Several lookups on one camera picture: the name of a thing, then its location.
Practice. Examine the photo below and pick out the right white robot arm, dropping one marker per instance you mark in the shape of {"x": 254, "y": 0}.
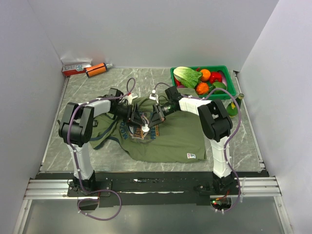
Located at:
{"x": 216, "y": 125}

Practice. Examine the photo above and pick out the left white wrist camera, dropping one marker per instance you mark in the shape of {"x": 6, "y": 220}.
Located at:
{"x": 130, "y": 97}

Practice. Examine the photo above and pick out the small dark glass jar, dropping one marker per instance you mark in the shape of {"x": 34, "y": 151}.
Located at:
{"x": 232, "y": 109}

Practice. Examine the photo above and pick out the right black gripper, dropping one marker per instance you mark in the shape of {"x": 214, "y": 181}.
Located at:
{"x": 155, "y": 120}

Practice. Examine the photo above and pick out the toy green bell pepper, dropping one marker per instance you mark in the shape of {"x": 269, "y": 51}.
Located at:
{"x": 218, "y": 85}

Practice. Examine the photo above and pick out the red white carton box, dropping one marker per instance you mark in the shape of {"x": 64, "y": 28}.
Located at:
{"x": 75, "y": 65}

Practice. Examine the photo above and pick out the toy orange fruit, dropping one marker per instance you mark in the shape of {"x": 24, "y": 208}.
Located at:
{"x": 205, "y": 75}

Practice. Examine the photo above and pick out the toy red chili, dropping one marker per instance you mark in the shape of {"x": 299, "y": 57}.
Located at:
{"x": 178, "y": 83}

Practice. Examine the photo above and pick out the orange cylindrical bottle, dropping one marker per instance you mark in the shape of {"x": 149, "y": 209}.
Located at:
{"x": 97, "y": 69}

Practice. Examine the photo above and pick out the toy red bell pepper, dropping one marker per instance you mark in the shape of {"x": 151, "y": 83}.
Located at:
{"x": 215, "y": 77}

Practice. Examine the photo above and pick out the olive green t-shirt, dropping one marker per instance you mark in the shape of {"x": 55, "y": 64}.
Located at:
{"x": 178, "y": 139}

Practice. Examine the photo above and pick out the toy napa cabbage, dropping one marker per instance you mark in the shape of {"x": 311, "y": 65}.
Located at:
{"x": 187, "y": 76}

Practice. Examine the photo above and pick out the toy purple eggplant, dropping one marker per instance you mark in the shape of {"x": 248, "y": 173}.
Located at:
{"x": 223, "y": 78}

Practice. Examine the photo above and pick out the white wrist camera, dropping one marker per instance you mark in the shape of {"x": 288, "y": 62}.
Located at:
{"x": 154, "y": 96}
{"x": 130, "y": 97}

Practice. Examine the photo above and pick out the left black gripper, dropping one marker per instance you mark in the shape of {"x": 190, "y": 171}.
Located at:
{"x": 134, "y": 117}

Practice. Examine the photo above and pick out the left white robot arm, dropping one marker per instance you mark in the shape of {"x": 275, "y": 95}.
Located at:
{"x": 76, "y": 128}

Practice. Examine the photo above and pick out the aluminium rail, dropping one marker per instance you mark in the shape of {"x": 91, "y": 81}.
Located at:
{"x": 54, "y": 189}

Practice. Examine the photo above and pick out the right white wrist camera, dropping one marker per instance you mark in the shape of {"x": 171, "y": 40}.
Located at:
{"x": 154, "y": 96}

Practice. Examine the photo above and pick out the toy orange pumpkin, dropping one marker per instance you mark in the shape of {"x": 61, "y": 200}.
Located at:
{"x": 202, "y": 88}

